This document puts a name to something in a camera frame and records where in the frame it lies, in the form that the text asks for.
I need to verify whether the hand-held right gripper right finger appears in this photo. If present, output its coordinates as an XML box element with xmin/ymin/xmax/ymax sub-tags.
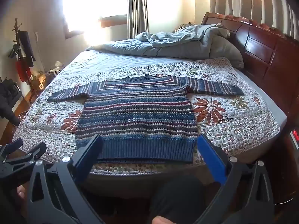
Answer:
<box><xmin>196</xmin><ymin>134</ymin><xmax>275</xmax><ymax>224</ymax></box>

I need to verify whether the black hanging garment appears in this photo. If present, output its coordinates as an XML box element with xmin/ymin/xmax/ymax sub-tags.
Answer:
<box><xmin>18</xmin><ymin>30</ymin><xmax>36</xmax><ymax>62</ymax></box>

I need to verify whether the black padded jacket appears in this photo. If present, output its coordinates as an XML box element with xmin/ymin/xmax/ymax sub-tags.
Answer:
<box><xmin>0</xmin><ymin>79</ymin><xmax>23</xmax><ymax>127</ymax></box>

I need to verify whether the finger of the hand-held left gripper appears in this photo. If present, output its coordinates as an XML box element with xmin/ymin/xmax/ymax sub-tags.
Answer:
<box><xmin>0</xmin><ymin>139</ymin><xmax>24</xmax><ymax>157</ymax></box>
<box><xmin>3</xmin><ymin>142</ymin><xmax>47</xmax><ymax>169</ymax></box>

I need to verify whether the blue striped knit sweater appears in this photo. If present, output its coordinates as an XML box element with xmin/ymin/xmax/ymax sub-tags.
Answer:
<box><xmin>47</xmin><ymin>73</ymin><xmax>245</xmax><ymax>164</ymax></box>

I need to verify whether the grey bed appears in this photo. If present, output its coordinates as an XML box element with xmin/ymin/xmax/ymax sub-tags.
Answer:
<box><xmin>12</xmin><ymin>49</ymin><xmax>288</xmax><ymax>199</ymax></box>

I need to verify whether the red bag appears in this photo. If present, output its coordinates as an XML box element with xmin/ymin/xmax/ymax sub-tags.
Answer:
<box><xmin>15</xmin><ymin>59</ymin><xmax>32</xmax><ymax>82</ymax></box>

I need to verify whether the light blue quilted sheet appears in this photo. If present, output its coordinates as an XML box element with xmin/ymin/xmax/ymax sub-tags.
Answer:
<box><xmin>67</xmin><ymin>49</ymin><xmax>211</xmax><ymax>76</ymax></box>

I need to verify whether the person's left hand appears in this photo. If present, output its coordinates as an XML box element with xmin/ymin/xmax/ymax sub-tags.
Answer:
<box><xmin>16</xmin><ymin>185</ymin><xmax>29</xmax><ymax>201</ymax></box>

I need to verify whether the window with wooden frame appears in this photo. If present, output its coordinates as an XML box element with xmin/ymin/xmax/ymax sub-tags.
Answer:
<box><xmin>62</xmin><ymin>0</ymin><xmax>195</xmax><ymax>40</ymax></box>

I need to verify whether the light blue duvet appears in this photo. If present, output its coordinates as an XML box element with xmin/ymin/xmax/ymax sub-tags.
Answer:
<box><xmin>85</xmin><ymin>23</ymin><xmax>230</xmax><ymax>59</ymax></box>

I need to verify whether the dark wooden headboard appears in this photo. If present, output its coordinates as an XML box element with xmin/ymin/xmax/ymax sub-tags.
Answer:
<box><xmin>201</xmin><ymin>12</ymin><xmax>299</xmax><ymax>131</ymax></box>

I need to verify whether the grey pillow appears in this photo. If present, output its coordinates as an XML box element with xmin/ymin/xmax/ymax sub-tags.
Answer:
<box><xmin>210</xmin><ymin>36</ymin><xmax>245</xmax><ymax>69</ymax></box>

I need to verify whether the grey striped curtain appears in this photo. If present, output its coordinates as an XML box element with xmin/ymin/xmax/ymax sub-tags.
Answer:
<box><xmin>127</xmin><ymin>0</ymin><xmax>150</xmax><ymax>39</ymax></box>

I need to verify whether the power strip with red light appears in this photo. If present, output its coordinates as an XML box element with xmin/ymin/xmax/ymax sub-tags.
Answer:
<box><xmin>290</xmin><ymin>128</ymin><xmax>299</xmax><ymax>150</ymax></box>

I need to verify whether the floral quilted blanket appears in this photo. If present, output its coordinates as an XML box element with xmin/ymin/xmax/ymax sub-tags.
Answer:
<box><xmin>13</xmin><ymin>57</ymin><xmax>281</xmax><ymax>175</ymax></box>

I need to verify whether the beige pleated curtain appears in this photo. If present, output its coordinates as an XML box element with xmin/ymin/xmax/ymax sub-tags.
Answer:
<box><xmin>210</xmin><ymin>0</ymin><xmax>299</xmax><ymax>44</ymax></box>

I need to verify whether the wooden coat rack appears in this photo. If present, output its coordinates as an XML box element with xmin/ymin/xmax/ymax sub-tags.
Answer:
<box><xmin>8</xmin><ymin>17</ymin><xmax>36</xmax><ymax>103</ymax></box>

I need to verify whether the basket with tissues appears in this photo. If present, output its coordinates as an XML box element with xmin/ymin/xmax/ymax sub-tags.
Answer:
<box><xmin>44</xmin><ymin>61</ymin><xmax>65</xmax><ymax>77</ymax></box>

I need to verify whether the patterned cloth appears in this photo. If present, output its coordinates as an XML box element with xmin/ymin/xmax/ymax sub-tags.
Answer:
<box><xmin>172</xmin><ymin>22</ymin><xmax>197</xmax><ymax>33</ymax></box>

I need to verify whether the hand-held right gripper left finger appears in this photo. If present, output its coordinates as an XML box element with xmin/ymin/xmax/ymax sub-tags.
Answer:
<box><xmin>27</xmin><ymin>134</ymin><xmax>104</xmax><ymax>224</ymax></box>

